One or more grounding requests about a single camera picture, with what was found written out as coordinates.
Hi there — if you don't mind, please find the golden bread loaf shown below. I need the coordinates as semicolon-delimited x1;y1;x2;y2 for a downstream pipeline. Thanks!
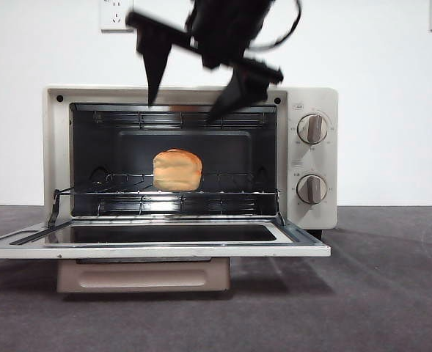
152;148;204;192

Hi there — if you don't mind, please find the glass oven door with handle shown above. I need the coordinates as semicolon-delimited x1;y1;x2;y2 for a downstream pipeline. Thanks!
0;218;332;294

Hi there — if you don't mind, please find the beige oven knob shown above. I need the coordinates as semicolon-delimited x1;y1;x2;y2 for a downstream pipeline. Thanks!
296;113;329;145
296;174;329;205

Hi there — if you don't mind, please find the white Toshiba toaster oven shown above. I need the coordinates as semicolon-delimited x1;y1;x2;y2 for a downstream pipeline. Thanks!
42;84;340;241

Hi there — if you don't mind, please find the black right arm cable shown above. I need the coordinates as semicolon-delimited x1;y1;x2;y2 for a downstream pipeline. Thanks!
248;0;301;51

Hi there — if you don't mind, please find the metal wire oven rack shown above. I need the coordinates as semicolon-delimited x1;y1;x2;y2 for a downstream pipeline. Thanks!
59;172;281;196

